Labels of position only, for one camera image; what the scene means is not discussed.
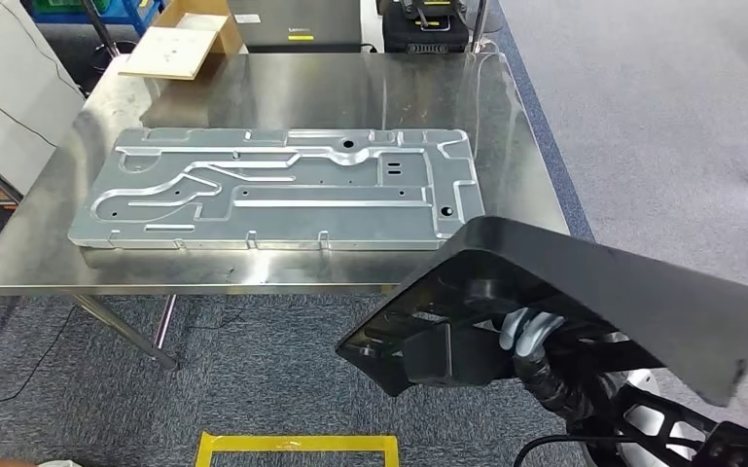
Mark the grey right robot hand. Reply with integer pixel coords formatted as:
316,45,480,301
499,307,566,364

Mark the black plastic licence plate frame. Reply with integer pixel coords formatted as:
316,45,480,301
336,216,748,408

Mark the stainless steel workbench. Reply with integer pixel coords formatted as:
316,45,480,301
0,50,571,374

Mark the grey stamped metal panel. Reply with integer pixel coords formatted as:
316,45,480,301
67,126,486,252

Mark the black tool case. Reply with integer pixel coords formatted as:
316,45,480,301
380,0,472,55

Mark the grey Lenovo box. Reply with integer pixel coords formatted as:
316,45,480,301
227,0,364,54

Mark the open cardboard box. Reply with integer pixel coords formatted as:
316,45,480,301
117,0,246,83

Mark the blue metal cart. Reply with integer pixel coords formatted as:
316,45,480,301
28,0,163,38

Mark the black pole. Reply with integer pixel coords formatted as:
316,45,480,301
80,0,139,73

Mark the white board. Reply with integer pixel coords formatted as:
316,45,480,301
0,0,88,196

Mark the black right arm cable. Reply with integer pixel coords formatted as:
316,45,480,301
514,435,613,467

